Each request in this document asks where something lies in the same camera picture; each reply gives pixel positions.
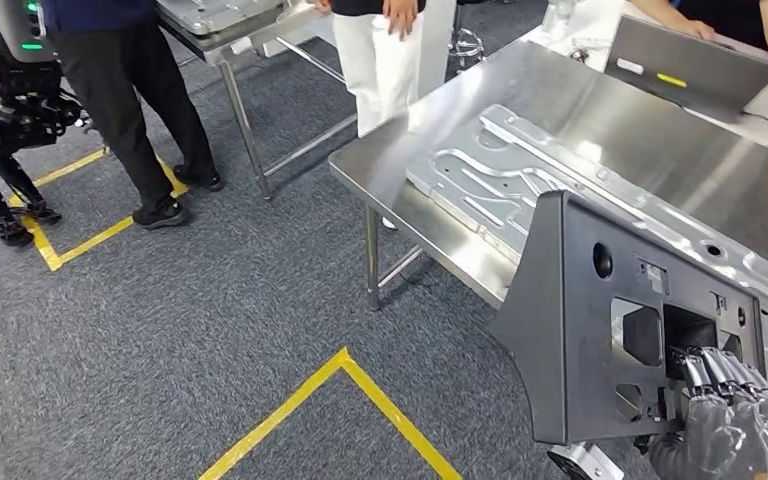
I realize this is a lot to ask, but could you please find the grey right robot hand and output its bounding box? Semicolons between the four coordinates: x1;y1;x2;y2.
648;344;768;480

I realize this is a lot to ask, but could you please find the black plastic licence plate frame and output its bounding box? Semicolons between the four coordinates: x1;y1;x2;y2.
489;190;768;446

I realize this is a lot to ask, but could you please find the large steel workbench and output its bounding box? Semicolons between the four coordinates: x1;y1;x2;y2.
327;36;768;425

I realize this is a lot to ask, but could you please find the person in white trousers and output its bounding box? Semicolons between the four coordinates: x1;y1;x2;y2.
314;0;428;139

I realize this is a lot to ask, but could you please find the stamped grey metal panel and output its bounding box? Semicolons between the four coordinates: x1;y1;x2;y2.
156;0;322;38
405;102;768;405

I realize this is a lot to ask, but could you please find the small steel table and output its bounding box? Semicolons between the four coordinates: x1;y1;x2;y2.
155;0;359;200

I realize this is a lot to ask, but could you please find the clear plastic bottle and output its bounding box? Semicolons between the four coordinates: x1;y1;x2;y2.
541;0;579;42

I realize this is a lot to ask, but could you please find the white table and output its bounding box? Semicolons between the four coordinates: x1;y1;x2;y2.
523;0;768;157

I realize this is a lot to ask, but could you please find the person in black trousers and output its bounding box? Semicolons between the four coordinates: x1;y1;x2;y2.
39;0;226;232

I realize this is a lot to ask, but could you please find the grey laptop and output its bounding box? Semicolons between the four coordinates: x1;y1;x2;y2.
604;14;768;126

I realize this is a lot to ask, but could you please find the person at laptop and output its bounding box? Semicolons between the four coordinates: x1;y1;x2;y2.
629;0;768;68

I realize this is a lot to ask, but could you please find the black humanoid robot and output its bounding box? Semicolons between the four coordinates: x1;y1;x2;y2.
0;0;90;250

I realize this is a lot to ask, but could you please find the chrome wire stool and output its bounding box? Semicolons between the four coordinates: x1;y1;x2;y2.
448;26;486;73

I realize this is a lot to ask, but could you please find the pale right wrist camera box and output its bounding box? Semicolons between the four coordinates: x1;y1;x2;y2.
549;442;624;480

